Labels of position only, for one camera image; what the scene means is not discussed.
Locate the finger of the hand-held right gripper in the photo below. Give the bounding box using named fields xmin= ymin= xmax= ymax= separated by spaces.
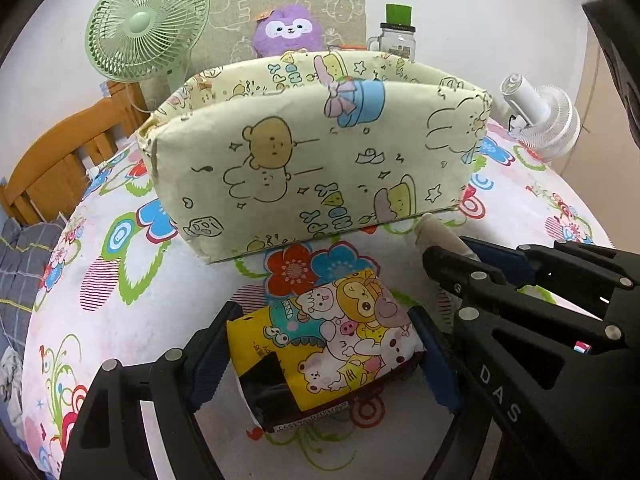
xmin=460 ymin=235 xmax=640 ymax=321
xmin=422 ymin=245 xmax=626 ymax=480

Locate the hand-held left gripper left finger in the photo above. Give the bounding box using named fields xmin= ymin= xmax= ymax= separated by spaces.
xmin=60 ymin=301 xmax=246 ymax=480

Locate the grey plaid blanket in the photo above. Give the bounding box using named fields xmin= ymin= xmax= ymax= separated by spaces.
xmin=0 ymin=215 xmax=68 ymax=351

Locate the small cream bottle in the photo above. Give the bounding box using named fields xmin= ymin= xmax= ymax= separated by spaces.
xmin=415 ymin=212 xmax=481 ymax=263

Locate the cartoon animal tissue packet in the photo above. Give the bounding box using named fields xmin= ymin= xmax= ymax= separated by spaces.
xmin=227 ymin=269 xmax=426 ymax=441

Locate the white crumpled cloth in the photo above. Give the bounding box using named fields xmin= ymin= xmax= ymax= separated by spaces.
xmin=0 ymin=345 xmax=26 ymax=426

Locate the wooden chair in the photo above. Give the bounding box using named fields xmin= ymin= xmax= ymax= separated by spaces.
xmin=0 ymin=80 xmax=151 ymax=223

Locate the purple plush toy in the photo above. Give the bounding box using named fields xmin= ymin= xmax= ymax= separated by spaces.
xmin=251 ymin=2 xmax=325 ymax=58

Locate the green plastic cup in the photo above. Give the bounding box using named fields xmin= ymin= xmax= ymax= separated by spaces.
xmin=385 ymin=3 xmax=413 ymax=27

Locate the black object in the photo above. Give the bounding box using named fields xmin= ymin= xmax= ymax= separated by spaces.
xmin=581 ymin=0 xmax=640 ymax=146

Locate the floral tablecloth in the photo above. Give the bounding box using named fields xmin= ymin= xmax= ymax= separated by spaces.
xmin=22 ymin=115 xmax=621 ymax=480

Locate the beige cabinet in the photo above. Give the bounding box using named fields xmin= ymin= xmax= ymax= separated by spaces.
xmin=580 ymin=0 xmax=640 ymax=271

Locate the white standing fan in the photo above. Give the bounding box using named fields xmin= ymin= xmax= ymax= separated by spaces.
xmin=500 ymin=74 xmax=582 ymax=161

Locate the yellow cartoon fabric storage box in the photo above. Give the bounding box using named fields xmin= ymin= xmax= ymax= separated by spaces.
xmin=136 ymin=49 xmax=493 ymax=266

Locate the green desk fan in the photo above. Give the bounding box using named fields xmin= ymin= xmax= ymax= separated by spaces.
xmin=86 ymin=0 xmax=211 ymax=113

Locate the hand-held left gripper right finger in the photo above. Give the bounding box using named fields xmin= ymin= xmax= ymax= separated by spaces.
xmin=407 ymin=305 xmax=496 ymax=480

